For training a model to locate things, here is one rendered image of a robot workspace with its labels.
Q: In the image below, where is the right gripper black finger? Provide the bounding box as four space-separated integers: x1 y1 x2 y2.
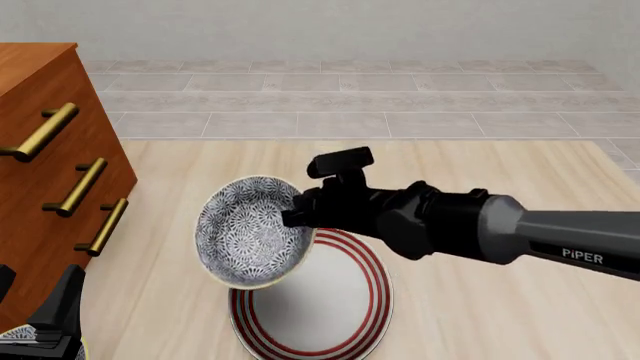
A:
280 208 314 229

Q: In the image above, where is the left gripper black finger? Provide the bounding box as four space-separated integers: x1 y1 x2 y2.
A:
0 263 18 303
25 263 87 333

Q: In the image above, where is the wooden cabinet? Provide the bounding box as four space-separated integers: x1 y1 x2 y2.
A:
0 42 139 323

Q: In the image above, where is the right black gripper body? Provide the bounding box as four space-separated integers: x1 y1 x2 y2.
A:
291 176 385 240

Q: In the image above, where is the white plate with red rings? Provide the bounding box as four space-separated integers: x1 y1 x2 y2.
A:
227 226 395 360

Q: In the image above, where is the patterned grey-white bowl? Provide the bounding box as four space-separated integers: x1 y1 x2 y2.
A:
193 174 318 291
0 324 90 360

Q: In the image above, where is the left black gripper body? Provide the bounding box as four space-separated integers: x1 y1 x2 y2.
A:
0 322 86 360

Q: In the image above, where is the long brass drawer handle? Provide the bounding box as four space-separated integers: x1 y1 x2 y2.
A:
0 102 81 164

